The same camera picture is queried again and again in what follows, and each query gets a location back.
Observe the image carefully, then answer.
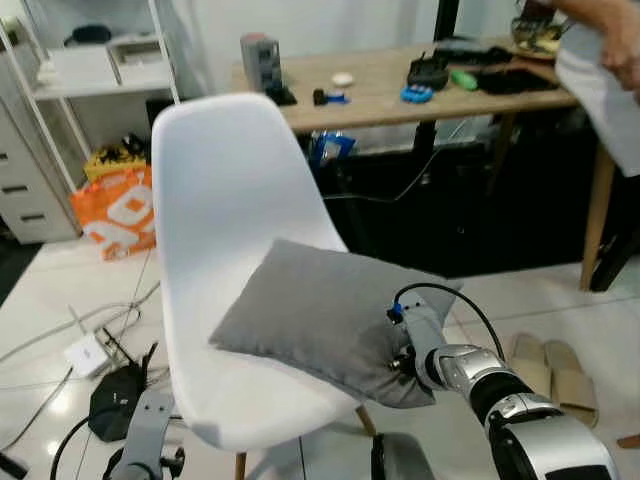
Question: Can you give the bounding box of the black cloth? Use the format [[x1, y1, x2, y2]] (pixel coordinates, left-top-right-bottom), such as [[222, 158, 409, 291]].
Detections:
[[475, 65, 559, 96]]

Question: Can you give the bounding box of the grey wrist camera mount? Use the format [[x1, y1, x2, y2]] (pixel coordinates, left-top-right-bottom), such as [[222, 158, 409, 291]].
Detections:
[[108, 388, 177, 480], [396, 300, 451, 373]]

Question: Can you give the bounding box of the white flat box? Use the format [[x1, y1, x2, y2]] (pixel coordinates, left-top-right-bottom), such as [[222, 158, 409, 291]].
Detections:
[[40, 48, 119, 89]]

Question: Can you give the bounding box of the wooden desk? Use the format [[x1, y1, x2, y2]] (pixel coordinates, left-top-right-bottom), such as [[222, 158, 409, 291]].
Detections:
[[230, 42, 621, 293]]

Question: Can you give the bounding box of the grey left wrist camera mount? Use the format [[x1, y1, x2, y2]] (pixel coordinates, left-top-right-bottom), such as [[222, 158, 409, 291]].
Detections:
[[108, 388, 177, 480]]

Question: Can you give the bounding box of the yellow black package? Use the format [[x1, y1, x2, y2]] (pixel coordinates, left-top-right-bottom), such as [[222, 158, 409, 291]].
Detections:
[[85, 138, 151, 183]]

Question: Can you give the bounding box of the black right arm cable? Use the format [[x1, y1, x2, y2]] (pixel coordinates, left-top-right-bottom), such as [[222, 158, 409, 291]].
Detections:
[[390, 283, 507, 361]]

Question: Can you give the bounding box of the white plastic chair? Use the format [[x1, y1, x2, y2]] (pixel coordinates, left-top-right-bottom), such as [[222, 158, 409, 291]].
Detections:
[[150, 93, 381, 480]]

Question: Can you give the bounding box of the grey fabric pillow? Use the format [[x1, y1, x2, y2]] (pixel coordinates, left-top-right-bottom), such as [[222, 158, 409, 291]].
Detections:
[[208, 238, 463, 409]]

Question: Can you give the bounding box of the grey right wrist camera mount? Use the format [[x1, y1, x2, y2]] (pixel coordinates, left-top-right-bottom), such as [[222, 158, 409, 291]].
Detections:
[[396, 300, 451, 373]]

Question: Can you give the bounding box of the black low cabinet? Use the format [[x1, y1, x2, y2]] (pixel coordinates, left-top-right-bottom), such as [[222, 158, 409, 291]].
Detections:
[[320, 100, 640, 293]]

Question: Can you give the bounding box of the blue ring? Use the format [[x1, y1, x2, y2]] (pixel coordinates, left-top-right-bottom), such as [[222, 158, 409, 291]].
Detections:
[[400, 85, 435, 105]]

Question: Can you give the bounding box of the beige slipper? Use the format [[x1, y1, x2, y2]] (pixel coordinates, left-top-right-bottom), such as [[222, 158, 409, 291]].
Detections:
[[543, 340, 601, 429], [505, 333, 553, 401]]

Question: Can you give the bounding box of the black controller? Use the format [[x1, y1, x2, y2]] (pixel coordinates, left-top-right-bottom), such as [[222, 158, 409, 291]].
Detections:
[[407, 52, 451, 91]]

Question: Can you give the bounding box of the white power adapter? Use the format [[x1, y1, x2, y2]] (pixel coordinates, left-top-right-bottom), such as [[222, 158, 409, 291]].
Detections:
[[65, 333, 111, 379]]

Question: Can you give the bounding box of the person's bare hand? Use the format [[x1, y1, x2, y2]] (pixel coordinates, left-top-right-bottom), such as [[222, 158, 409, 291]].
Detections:
[[598, 22, 640, 93]]

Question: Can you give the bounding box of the black pole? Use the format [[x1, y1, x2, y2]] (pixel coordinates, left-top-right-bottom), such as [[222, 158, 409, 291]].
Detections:
[[432, 0, 461, 43]]

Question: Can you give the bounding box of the green bottle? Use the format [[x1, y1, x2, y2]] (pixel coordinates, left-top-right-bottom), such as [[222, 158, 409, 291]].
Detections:
[[450, 68, 481, 91]]

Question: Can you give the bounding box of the grey device with red top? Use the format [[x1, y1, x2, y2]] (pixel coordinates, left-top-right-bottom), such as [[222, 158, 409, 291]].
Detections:
[[240, 33, 283, 96]]

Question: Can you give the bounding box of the black round item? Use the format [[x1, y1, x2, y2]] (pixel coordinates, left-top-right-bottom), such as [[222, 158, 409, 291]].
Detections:
[[65, 25, 113, 48]]

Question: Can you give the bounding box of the dark golden bowl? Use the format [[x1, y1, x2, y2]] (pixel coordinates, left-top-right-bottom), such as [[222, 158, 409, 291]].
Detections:
[[510, 13, 566, 56]]

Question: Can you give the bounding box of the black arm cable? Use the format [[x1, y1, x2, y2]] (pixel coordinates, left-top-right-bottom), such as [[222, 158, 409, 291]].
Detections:
[[390, 283, 507, 361], [48, 413, 133, 480]]

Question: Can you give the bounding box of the orange shopping bag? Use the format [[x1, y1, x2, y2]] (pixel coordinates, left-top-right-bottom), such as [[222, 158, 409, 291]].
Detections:
[[70, 165, 159, 263]]

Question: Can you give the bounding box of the white drawer cabinet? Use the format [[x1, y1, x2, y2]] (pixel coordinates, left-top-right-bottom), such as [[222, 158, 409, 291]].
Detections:
[[0, 100, 81, 246]]

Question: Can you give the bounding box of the black and blue tool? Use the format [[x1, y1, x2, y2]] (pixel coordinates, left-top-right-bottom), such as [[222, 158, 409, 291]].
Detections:
[[312, 88, 351, 107]]

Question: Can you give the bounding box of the white cable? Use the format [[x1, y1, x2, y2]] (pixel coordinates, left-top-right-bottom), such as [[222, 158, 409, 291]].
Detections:
[[0, 283, 163, 366], [0, 368, 79, 451]]

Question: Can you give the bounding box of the black flat device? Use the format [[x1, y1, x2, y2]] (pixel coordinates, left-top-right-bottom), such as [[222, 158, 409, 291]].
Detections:
[[432, 37, 516, 66]]

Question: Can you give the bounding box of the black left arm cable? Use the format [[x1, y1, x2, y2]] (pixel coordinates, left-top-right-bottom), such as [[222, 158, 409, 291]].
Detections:
[[48, 413, 133, 480]]

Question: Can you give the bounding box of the black device with antennas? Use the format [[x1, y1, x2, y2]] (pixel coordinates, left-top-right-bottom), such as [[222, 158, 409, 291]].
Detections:
[[88, 330, 161, 443]]

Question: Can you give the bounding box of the white boxy appliance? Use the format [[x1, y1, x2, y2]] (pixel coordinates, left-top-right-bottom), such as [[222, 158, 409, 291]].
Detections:
[[108, 35, 171, 86]]

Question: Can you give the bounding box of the blue and white package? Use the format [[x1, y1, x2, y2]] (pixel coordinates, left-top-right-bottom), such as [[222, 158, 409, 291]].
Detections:
[[308, 130, 358, 169]]

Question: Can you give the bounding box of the person's light grey garment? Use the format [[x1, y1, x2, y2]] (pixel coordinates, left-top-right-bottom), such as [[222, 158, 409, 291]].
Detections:
[[555, 25, 640, 153]]

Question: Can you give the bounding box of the white metal shelf rack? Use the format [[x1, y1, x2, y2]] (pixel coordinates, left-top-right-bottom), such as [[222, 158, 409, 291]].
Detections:
[[0, 0, 183, 191]]

